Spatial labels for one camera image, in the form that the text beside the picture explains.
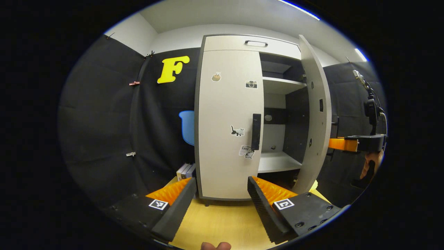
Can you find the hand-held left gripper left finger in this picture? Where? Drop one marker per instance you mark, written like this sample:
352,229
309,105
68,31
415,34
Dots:
175,211

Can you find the black backdrop cloth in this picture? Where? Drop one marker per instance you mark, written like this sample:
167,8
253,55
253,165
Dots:
100,121

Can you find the grey cabinet door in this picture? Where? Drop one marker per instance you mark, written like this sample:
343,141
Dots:
317,104
225,104

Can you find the yellow bumpy object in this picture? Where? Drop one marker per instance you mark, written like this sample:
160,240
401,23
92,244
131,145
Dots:
314,185

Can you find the grey double-door shoe cabinet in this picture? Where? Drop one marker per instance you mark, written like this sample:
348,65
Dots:
295,125

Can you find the white book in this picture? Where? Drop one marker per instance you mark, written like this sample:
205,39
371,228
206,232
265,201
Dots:
186,170

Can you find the white cabinet shelf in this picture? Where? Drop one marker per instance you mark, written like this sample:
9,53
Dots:
281,85
277,162

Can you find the grey cabinet top drawer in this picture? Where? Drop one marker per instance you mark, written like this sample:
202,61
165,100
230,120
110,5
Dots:
225,43

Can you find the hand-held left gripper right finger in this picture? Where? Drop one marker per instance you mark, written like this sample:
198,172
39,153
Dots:
265,211

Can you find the short ceiling light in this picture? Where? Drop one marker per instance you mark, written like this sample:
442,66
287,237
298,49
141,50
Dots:
360,54

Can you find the white clip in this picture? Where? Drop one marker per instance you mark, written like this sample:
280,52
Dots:
130,153

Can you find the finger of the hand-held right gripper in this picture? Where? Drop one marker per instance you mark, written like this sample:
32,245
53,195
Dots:
338,144

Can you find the long ceiling light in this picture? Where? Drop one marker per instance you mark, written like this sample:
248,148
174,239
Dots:
300,9

